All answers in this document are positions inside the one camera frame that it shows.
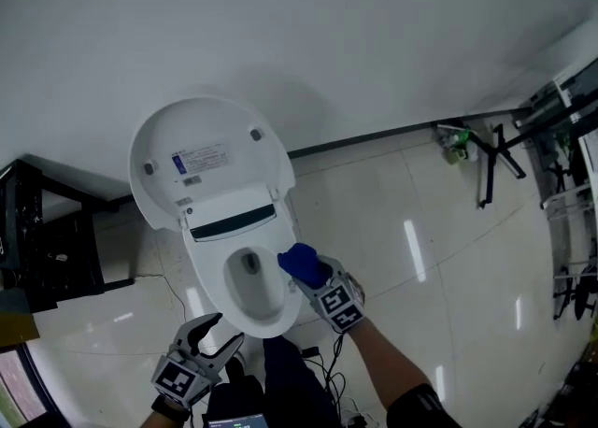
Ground person's dark blue trousers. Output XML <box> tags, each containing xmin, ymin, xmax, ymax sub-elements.
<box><xmin>205</xmin><ymin>335</ymin><xmax>338</xmax><ymax>428</ymax></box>

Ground green cleaning bottles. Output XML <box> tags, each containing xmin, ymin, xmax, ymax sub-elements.
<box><xmin>436</xmin><ymin>122</ymin><xmax>478</xmax><ymax>165</ymax></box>

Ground person's left forearm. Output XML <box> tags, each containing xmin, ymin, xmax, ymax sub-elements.
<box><xmin>137</xmin><ymin>409</ymin><xmax>169</xmax><ymax>428</ymax></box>

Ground white toilet body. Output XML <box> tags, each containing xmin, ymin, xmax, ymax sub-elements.
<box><xmin>179</xmin><ymin>182</ymin><xmax>300</xmax><ymax>324</ymax></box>

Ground brown cardboard box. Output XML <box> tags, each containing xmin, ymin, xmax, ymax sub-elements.
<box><xmin>0</xmin><ymin>286</ymin><xmax>42</xmax><ymax>350</ymax></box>

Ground white toilet seat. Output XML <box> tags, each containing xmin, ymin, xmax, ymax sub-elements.
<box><xmin>185</xmin><ymin>229</ymin><xmax>305</xmax><ymax>340</ymax></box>

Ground black tripod stand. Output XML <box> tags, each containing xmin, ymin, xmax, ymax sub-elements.
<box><xmin>466</xmin><ymin>101</ymin><xmax>598</xmax><ymax>210</ymax></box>

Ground thin black floor cable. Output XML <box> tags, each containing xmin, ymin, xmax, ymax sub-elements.
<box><xmin>149</xmin><ymin>271</ymin><xmax>188</xmax><ymax>324</ymax></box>

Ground person's shoe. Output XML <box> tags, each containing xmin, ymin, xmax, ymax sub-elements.
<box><xmin>225</xmin><ymin>350</ymin><xmax>248</xmax><ymax>380</ymax></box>

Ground dark window frame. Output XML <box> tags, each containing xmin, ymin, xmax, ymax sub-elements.
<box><xmin>0</xmin><ymin>341</ymin><xmax>62</xmax><ymax>428</ymax></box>

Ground white toilet lid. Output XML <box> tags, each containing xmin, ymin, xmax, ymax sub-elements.
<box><xmin>128</xmin><ymin>96</ymin><xmax>296</xmax><ymax>234</ymax></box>

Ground black crate shelf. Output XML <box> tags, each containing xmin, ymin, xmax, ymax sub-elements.
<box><xmin>0</xmin><ymin>158</ymin><xmax>136</xmax><ymax>315</ymax></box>

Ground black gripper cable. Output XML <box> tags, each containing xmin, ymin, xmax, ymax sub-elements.
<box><xmin>321</xmin><ymin>332</ymin><xmax>356</xmax><ymax>418</ymax></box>

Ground black chest-mounted device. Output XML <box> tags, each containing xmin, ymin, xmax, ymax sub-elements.
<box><xmin>201</xmin><ymin>411</ymin><xmax>271</xmax><ymax>428</ymax></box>

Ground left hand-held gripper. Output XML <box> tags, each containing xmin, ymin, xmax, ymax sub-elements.
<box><xmin>149</xmin><ymin>312</ymin><xmax>246</xmax><ymax>411</ymax></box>

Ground blue cleaning cloth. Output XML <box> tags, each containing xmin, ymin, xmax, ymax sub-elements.
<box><xmin>277</xmin><ymin>242</ymin><xmax>334</xmax><ymax>290</ymax></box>

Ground black wristband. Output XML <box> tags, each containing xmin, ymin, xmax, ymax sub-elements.
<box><xmin>149</xmin><ymin>395</ymin><xmax>193</xmax><ymax>423</ymax></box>

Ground person's right forearm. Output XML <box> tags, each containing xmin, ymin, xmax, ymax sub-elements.
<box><xmin>348</xmin><ymin>316</ymin><xmax>438</xmax><ymax>413</ymax></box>

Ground black elbow sleeve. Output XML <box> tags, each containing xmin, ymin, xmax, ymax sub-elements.
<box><xmin>385</xmin><ymin>382</ymin><xmax>463</xmax><ymax>428</ymax></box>

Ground white metal rack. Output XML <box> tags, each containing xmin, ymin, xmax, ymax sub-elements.
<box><xmin>513</xmin><ymin>59</ymin><xmax>598</xmax><ymax>212</ymax></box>

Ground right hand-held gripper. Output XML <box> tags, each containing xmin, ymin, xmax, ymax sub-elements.
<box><xmin>288</xmin><ymin>254</ymin><xmax>367</xmax><ymax>335</ymax></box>

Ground black office chair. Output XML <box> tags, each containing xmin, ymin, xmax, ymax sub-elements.
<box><xmin>552</xmin><ymin>264</ymin><xmax>598</xmax><ymax>322</ymax></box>

